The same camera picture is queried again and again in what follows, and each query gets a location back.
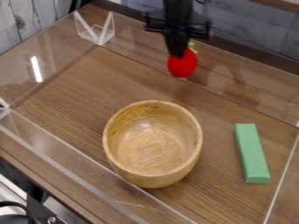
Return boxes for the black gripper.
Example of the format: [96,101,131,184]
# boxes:
[144,0,211,58]

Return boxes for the black cable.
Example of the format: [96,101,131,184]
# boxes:
[0,200,31,224]

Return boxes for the clear acrylic tray enclosure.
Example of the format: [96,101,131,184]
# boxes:
[0,16,299,224]

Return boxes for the wooden bowl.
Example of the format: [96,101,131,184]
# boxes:
[103,100,203,188]

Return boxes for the red strawberry toy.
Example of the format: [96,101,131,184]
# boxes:
[167,42,198,78]

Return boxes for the black clamp mount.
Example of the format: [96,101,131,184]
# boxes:
[27,195,67,224]

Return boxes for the green rectangular block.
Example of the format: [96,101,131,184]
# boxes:
[235,123,271,184]

